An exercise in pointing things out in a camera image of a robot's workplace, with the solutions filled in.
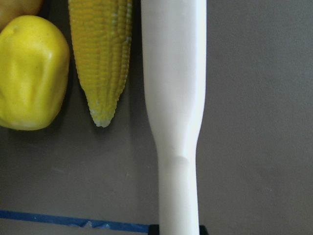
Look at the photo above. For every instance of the small yellow toy ginger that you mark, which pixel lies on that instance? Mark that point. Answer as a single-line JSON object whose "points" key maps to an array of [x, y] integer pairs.
{"points": [[10, 9]]}

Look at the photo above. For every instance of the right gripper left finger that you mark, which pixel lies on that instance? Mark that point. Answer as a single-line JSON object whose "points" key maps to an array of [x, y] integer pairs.
{"points": [[153, 229]]}

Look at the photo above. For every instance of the yellow toy pepper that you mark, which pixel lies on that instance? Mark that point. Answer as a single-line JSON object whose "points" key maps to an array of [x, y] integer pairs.
{"points": [[34, 66]]}

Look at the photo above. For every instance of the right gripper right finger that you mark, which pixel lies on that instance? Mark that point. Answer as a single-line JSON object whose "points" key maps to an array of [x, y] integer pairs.
{"points": [[203, 230]]}

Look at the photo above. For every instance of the yellow toy corn cob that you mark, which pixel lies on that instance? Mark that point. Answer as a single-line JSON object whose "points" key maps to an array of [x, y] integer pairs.
{"points": [[101, 36]]}

